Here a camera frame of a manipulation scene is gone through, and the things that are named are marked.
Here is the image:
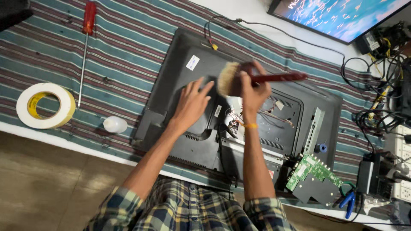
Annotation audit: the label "person's left hand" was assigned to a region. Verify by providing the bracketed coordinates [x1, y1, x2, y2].
[171, 76, 215, 129]

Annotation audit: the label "striped cloth mat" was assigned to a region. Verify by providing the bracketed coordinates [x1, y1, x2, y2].
[0, 0, 386, 206]

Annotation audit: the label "blue-handled pliers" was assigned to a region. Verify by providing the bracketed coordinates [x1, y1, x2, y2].
[339, 191, 356, 219]

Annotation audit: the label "red-handled screwdriver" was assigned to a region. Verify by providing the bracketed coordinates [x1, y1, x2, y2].
[77, 1, 97, 110]

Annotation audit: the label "red-handled paint brush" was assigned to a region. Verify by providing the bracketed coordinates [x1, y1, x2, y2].
[217, 62, 308, 97]

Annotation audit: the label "flat screen monitor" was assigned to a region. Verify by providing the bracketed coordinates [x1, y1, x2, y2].
[267, 0, 411, 45]

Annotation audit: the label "metal mounting bracket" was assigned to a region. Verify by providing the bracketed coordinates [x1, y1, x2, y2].
[303, 107, 325, 155]

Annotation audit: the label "person's right hand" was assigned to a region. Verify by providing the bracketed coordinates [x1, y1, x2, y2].
[239, 61, 272, 120]

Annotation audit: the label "black plastic panel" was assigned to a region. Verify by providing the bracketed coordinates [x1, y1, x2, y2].
[292, 173, 341, 207]

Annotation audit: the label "green circuit board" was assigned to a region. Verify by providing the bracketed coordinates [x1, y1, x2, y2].
[286, 153, 343, 192]

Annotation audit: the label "small white plastic bottle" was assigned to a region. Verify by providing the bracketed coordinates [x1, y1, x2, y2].
[103, 116, 128, 134]

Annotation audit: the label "plaid shirt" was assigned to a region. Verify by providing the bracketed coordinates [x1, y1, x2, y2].
[84, 176, 297, 231]

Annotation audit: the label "black object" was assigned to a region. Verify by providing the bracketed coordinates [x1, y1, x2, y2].
[0, 0, 34, 32]

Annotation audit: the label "white tape roll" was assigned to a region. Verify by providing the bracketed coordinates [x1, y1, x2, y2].
[16, 83, 76, 129]

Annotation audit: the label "white power strip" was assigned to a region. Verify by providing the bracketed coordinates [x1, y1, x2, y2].
[385, 125, 411, 203]

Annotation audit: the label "black power adapter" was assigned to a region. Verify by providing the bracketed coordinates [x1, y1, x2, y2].
[357, 152, 392, 196]

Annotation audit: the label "black cable with yellow connector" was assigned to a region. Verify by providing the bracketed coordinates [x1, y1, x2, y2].
[204, 16, 345, 65]

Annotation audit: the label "tangle of black cables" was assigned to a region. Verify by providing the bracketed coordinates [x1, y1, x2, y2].
[340, 22, 411, 151]

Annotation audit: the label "black television back cover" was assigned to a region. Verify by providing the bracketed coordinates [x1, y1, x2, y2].
[131, 28, 343, 190]

